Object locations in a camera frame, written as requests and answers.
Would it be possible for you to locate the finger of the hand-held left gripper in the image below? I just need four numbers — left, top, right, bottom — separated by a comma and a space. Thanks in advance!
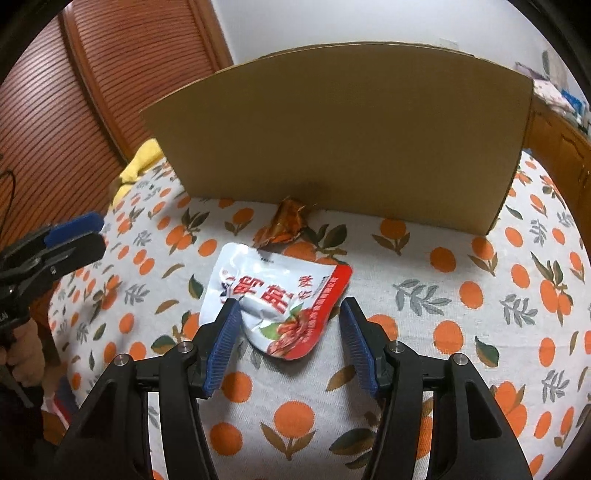
9, 212, 106, 261
28, 234, 107, 289

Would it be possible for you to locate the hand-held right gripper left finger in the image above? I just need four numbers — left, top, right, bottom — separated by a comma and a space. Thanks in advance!
53, 299, 243, 480

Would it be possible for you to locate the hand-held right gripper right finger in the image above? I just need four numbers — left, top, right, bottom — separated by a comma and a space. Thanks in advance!
339, 296, 534, 480

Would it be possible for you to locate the white red-print snack pouch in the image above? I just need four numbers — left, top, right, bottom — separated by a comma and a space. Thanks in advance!
198, 243, 354, 361

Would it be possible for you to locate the brown cardboard box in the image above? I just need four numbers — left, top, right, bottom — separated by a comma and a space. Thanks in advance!
139, 41, 534, 237

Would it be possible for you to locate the orange fruit print blanket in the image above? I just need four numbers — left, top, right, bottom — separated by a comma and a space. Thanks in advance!
46, 152, 591, 480

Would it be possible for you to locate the yellow cloth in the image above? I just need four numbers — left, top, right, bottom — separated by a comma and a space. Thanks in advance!
113, 141, 162, 204

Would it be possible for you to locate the wooden louvered wardrobe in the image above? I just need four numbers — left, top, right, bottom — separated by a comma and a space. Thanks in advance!
0, 0, 234, 250

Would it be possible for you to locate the gold brown snack wrapper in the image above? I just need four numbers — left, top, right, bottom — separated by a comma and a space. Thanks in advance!
253, 196, 311, 247

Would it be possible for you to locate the wooden cabinet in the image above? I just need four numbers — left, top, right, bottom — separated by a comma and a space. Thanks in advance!
522, 99, 591, 245

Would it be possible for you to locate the folded floral cloth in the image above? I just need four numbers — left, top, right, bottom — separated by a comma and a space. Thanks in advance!
531, 78, 578, 116

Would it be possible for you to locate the blue packet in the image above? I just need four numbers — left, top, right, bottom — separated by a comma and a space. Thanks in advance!
561, 90, 587, 121

